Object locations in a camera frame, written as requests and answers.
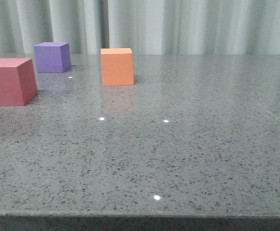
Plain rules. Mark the purple foam block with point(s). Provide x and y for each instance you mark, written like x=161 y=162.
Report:
x=52 y=57

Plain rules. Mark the red foam block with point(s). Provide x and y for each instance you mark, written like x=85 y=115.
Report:
x=17 y=81

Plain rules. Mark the grey-green pleated curtain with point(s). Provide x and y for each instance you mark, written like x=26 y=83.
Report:
x=145 y=26

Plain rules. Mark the orange foam block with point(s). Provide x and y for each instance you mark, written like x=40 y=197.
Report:
x=117 y=67

